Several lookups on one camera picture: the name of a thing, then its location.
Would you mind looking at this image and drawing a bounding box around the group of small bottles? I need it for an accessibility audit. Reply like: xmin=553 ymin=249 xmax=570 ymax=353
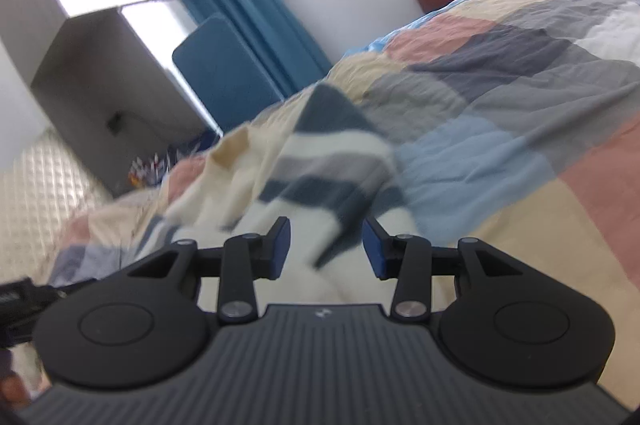
xmin=129 ymin=152 xmax=177 ymax=187

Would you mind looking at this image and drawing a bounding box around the grey wardrobe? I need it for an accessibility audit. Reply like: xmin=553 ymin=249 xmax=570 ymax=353
xmin=0 ymin=0 xmax=223 ymax=196

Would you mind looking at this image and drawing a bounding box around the blue curtain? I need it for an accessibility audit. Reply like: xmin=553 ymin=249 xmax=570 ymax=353
xmin=177 ymin=0 xmax=333 ymax=93

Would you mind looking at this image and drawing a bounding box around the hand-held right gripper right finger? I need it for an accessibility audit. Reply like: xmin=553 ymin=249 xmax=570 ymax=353
xmin=361 ymin=217 xmax=506 ymax=321

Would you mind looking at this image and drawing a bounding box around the blue padded chair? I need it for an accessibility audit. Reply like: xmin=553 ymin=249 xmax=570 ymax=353
xmin=171 ymin=16 xmax=287 ymax=137

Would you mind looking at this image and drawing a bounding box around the striped white fleece blanket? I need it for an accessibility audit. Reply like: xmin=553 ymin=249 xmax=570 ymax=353
xmin=165 ymin=82 xmax=432 ymax=306

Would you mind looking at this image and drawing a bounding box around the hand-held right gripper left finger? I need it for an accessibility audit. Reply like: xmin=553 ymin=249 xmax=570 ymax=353
xmin=127 ymin=216 xmax=292 ymax=321

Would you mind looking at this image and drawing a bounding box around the patchwork bed sheet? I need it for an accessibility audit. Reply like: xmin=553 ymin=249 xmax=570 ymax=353
xmin=40 ymin=0 xmax=640 ymax=411

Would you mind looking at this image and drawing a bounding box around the quilted headboard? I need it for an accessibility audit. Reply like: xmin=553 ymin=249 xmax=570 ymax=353
xmin=0 ymin=128 xmax=113 ymax=283

